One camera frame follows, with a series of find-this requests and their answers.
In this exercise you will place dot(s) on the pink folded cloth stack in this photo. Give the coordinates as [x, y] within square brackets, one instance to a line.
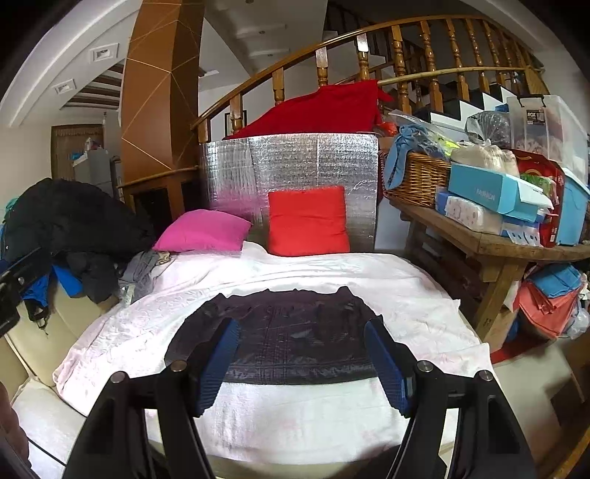
[554, 300]

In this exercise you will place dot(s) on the red snack bag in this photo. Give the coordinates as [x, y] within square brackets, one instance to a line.
[546, 174]

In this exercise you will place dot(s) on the grey folded garment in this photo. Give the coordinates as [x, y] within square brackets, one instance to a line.
[136, 281]

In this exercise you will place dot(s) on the black coat pile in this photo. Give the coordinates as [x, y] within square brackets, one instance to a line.
[84, 229]

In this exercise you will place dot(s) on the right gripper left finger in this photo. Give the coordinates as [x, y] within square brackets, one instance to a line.
[144, 427]

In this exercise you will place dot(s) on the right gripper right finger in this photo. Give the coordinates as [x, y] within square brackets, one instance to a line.
[459, 427]

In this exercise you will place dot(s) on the pink pillow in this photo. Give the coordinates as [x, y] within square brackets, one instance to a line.
[204, 230]

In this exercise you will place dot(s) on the teal cardboard box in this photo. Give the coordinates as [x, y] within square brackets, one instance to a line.
[502, 193]

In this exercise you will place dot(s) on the cream leather sofa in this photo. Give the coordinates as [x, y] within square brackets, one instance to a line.
[31, 353]

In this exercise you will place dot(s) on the white tissue pack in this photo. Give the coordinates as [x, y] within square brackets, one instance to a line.
[479, 219]

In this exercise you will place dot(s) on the red cloth on railing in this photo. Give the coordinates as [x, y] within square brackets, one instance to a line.
[340, 109]

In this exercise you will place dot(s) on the silver foil insulation board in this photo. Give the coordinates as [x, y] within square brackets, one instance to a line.
[238, 174]

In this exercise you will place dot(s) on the red cushion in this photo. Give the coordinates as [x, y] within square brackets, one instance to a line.
[308, 222]

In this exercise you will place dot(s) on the blue cloth in basket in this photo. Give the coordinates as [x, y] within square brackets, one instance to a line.
[409, 139]

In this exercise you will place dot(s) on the wooden side table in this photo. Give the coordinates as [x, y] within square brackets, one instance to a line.
[477, 269]

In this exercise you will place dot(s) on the brown wooden pillar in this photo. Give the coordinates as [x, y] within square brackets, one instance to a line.
[160, 102]

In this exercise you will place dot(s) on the wooden stair railing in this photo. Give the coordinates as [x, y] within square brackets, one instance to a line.
[425, 62]

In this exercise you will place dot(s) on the wicker basket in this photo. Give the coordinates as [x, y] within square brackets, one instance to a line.
[424, 176]

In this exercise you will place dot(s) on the light blue plastic bin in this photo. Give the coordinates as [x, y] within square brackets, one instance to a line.
[573, 210]

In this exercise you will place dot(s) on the black quilted jacket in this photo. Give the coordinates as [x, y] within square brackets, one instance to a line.
[293, 337]

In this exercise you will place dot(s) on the blue jacket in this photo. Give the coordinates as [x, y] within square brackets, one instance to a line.
[36, 297]

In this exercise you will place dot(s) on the white embossed bed blanket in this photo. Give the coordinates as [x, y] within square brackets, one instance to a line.
[301, 392]

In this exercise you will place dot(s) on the clear plastic storage bin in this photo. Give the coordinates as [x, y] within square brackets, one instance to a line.
[545, 125]

